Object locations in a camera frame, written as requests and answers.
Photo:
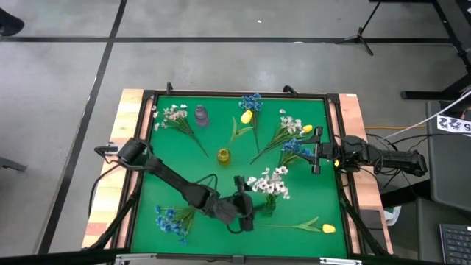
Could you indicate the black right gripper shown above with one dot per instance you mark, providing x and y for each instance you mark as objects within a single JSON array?
[{"x": 328, "y": 152}]

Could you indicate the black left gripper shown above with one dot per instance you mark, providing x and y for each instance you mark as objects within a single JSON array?
[{"x": 235, "y": 210}]

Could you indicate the yellow artificial tulip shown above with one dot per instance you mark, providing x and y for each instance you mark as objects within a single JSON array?
[
  {"x": 307, "y": 129},
  {"x": 246, "y": 117},
  {"x": 328, "y": 229}
]

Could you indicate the green glass vase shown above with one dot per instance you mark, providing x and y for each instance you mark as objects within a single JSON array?
[{"x": 269, "y": 210}]

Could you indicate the yellow ribbed glass vase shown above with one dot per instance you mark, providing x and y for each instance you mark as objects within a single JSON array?
[{"x": 223, "y": 157}]

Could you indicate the purple ribbed glass vase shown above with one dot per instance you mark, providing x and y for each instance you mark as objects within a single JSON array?
[{"x": 201, "y": 117}]

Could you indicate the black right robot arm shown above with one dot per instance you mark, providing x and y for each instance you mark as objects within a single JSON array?
[{"x": 401, "y": 160}]

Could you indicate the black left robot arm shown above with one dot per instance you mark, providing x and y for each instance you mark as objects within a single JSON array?
[{"x": 176, "y": 182}]

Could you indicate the white bag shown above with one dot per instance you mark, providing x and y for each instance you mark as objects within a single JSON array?
[{"x": 393, "y": 216}]

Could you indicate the green table mat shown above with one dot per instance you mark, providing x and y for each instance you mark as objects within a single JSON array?
[{"x": 206, "y": 110}]

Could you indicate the black metal desk stand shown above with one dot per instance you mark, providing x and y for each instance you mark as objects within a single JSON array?
[{"x": 423, "y": 95}]

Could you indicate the black tripod stand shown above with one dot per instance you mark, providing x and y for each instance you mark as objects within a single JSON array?
[{"x": 360, "y": 35}]

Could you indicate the grey cabinet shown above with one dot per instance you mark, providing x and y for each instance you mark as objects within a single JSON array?
[{"x": 449, "y": 176}]

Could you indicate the white marker tag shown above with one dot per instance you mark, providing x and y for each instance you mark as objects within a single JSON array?
[{"x": 450, "y": 124}]

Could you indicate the black keyboard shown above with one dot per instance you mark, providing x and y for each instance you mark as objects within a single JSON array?
[{"x": 456, "y": 243}]

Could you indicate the grey metal foot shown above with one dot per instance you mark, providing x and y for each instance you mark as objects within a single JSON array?
[{"x": 13, "y": 165}]

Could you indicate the black shoe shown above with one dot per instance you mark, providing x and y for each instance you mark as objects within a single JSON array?
[{"x": 11, "y": 24}]

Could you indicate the black frame clamp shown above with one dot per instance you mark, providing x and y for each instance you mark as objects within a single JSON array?
[
  {"x": 169, "y": 87},
  {"x": 290, "y": 89}
]

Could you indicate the black diagonal frame strut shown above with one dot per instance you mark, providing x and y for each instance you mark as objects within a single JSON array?
[
  {"x": 121, "y": 217},
  {"x": 362, "y": 224}
]

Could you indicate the black aluminium table frame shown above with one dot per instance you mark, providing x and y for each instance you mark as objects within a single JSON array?
[{"x": 221, "y": 93}]

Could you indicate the silver corner bracket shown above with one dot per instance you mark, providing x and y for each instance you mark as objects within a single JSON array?
[
  {"x": 340, "y": 261},
  {"x": 136, "y": 257}
]

